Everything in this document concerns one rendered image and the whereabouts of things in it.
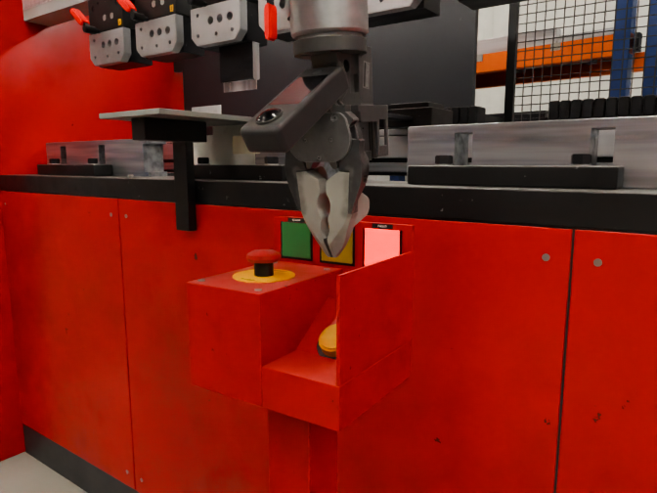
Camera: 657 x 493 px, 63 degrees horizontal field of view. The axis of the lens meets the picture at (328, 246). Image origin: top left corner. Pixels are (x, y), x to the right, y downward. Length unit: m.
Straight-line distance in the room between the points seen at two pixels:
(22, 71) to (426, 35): 1.19
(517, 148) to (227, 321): 0.51
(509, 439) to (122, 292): 0.91
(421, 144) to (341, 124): 0.43
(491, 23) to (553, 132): 4.81
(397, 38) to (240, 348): 1.17
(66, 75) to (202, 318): 1.46
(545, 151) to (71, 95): 1.52
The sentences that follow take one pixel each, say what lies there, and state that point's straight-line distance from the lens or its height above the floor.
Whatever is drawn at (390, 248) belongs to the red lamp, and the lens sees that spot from 0.62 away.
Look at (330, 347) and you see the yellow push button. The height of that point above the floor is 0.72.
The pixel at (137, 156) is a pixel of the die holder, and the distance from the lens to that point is 1.46.
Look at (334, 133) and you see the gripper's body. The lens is 0.51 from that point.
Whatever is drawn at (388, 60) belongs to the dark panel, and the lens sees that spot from 1.59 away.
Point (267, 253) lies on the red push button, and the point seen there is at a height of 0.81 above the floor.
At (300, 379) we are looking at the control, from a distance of 0.53.
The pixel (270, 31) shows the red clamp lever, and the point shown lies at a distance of 1.07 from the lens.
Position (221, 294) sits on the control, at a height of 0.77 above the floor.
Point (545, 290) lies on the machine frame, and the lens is 0.74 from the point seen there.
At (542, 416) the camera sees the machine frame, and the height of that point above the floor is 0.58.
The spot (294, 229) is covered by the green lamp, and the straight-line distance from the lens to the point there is 0.69.
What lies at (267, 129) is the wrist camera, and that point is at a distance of 0.45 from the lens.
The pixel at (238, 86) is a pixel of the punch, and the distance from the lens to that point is 1.23.
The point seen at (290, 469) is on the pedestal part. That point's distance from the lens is 0.66.
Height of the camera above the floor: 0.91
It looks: 9 degrees down
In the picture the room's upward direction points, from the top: straight up
